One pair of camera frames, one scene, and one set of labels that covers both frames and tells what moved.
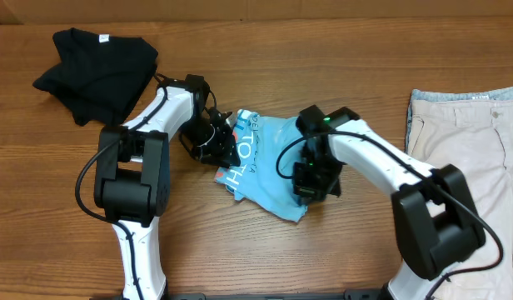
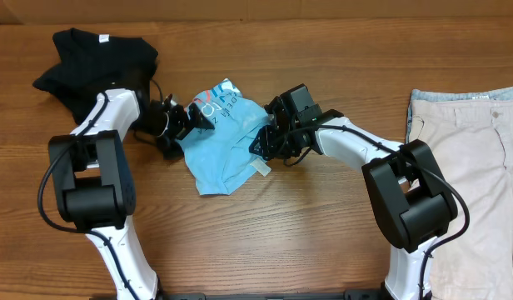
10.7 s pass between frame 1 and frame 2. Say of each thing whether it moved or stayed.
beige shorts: stayed
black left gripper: moved
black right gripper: moved
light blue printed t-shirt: moved
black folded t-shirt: stayed
